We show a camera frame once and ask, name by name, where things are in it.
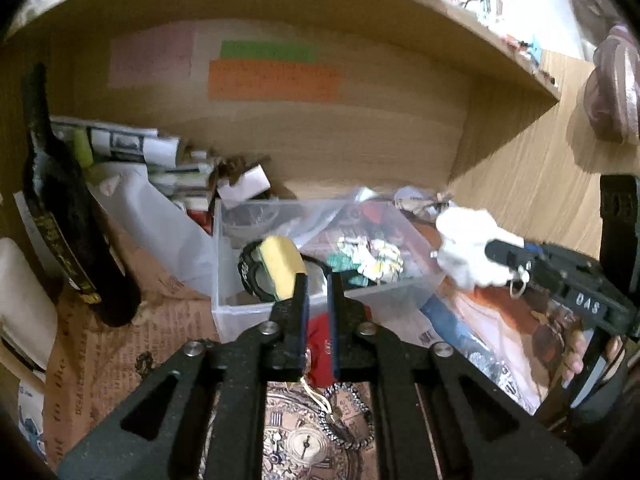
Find pink paper note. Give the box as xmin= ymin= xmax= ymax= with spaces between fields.
xmin=109 ymin=27 xmax=196 ymax=88

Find crumpled colourful cloth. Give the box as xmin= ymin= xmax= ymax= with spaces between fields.
xmin=327 ymin=235 xmax=403 ymax=288

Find red pouch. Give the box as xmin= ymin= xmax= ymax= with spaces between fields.
xmin=306 ymin=312 xmax=335 ymax=383

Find brown printed paper sheet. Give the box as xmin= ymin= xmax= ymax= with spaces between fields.
xmin=42 ymin=220 xmax=381 ymax=480

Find yellow sponge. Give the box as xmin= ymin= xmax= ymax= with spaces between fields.
xmin=260 ymin=236 xmax=307 ymax=301

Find black strap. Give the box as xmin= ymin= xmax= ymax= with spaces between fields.
xmin=599 ymin=174 xmax=640 ymax=291

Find white fluffy plush toy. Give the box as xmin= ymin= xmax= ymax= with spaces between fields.
xmin=435 ymin=208 xmax=526 ymax=291

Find clear plastic storage box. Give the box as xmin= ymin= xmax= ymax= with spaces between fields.
xmin=212 ymin=197 xmax=443 ymax=343

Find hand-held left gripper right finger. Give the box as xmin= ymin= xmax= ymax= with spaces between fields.
xmin=327 ymin=272 xmax=583 ymax=480

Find dark wine bottle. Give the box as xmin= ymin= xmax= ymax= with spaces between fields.
xmin=22 ymin=62 xmax=142 ymax=328

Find wooden shelf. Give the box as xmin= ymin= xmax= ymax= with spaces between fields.
xmin=0 ymin=0 xmax=603 ymax=261

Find rolled printed paper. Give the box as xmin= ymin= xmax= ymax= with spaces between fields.
xmin=50 ymin=116 xmax=183 ymax=166

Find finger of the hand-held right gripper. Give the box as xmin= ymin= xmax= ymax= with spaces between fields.
xmin=485 ymin=239 xmax=540 ymax=281

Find clear plastic bag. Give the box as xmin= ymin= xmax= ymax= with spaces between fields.
xmin=292 ymin=187 xmax=401 ymax=253

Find white plastic bag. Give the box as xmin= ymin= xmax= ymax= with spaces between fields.
xmin=87 ymin=162 xmax=218 ymax=297

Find metal key ring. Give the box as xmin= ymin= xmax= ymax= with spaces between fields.
xmin=507 ymin=265 xmax=532 ymax=301

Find silver crumpled trinket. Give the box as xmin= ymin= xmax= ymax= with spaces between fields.
xmin=394 ymin=187 xmax=453 ymax=222

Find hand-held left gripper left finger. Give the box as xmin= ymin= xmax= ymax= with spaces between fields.
xmin=57 ymin=274 xmax=311 ymax=480

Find person's right hand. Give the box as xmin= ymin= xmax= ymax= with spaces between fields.
xmin=562 ymin=330 xmax=626 ymax=386

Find black strap goggles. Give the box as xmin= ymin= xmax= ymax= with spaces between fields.
xmin=239 ymin=241 xmax=331 ymax=303

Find printed picture sheet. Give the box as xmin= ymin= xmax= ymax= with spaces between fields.
xmin=420 ymin=220 xmax=583 ymax=416

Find orange paper note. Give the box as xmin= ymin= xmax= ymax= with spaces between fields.
xmin=207 ymin=60 xmax=341 ymax=102

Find green paper note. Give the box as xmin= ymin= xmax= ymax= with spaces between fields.
xmin=220 ymin=40 xmax=319 ymax=63

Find white card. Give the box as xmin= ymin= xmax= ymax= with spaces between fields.
xmin=217 ymin=165 xmax=269 ymax=209

